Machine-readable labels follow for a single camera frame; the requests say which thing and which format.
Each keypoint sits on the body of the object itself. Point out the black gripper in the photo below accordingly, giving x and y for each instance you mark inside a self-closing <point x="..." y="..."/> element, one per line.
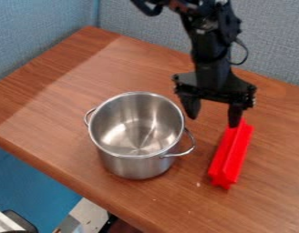
<point x="212" y="82"/>

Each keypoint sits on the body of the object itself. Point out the stainless steel pot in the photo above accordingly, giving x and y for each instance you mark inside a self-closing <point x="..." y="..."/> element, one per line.
<point x="136" y="129"/>

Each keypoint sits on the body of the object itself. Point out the red plastic block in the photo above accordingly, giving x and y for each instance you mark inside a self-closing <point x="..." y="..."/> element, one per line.
<point x="228" y="158"/>

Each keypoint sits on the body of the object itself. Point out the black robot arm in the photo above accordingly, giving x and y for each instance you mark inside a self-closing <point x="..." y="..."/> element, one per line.
<point x="212" y="27"/>

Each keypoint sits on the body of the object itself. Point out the black and white object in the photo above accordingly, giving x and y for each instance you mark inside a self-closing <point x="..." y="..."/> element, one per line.
<point x="13" y="223"/>

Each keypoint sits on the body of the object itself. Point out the white table leg frame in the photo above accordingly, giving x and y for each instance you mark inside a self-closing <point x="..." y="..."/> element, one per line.
<point x="85" y="219"/>

